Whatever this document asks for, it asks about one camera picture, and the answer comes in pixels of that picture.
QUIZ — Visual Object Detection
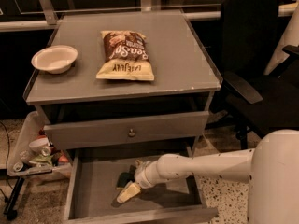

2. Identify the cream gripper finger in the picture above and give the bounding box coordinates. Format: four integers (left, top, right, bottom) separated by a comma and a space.
117, 181, 141, 203

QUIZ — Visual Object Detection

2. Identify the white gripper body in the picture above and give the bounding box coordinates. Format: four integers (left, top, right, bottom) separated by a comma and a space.
135, 160, 163, 189

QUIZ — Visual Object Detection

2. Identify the green yellow sponge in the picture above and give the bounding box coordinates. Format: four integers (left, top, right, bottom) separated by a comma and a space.
116, 172, 135, 190

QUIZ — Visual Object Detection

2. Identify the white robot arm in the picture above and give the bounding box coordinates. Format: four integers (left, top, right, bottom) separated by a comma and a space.
117, 129, 299, 224

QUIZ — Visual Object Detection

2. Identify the open middle drawer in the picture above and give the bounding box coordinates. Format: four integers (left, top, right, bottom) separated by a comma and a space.
64, 144, 218, 224

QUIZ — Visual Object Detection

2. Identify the round metal drawer knob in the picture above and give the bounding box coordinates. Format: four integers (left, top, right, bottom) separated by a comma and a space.
128, 129, 135, 137

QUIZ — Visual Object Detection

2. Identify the grey top drawer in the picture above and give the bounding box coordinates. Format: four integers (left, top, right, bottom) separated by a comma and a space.
44, 111, 209, 149

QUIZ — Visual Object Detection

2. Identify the grey drawer cabinet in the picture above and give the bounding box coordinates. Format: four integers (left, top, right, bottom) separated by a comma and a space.
22, 9, 224, 224

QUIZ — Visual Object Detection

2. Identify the clear plastic bin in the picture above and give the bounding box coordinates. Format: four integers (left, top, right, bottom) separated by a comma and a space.
7, 111, 72, 183

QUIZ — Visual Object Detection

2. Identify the white cup in bin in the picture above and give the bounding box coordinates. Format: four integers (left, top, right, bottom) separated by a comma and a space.
29, 137, 50, 153

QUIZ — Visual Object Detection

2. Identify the metal can in bin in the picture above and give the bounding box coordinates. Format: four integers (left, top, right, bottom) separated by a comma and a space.
13, 161, 24, 172

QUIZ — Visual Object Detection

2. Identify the brown chip bag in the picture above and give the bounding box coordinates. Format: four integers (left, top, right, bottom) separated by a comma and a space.
96, 30, 154, 81

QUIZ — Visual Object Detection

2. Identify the black stand leg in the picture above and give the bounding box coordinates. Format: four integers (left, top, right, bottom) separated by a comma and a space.
3, 177, 24, 221

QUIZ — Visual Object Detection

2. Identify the black office chair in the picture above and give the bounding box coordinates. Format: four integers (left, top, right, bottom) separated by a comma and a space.
210, 0, 299, 149

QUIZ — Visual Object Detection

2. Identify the white paper bowl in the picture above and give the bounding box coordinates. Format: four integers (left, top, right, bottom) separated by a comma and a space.
31, 45, 78, 74

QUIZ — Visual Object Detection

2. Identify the metal railing bar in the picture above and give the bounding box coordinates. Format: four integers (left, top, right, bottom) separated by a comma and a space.
0, 2, 298, 32

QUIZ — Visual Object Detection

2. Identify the black cable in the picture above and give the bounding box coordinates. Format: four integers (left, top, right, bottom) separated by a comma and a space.
0, 120, 12, 203

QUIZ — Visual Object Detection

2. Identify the metal bracket post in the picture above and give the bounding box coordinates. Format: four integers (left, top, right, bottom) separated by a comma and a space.
39, 0, 58, 25

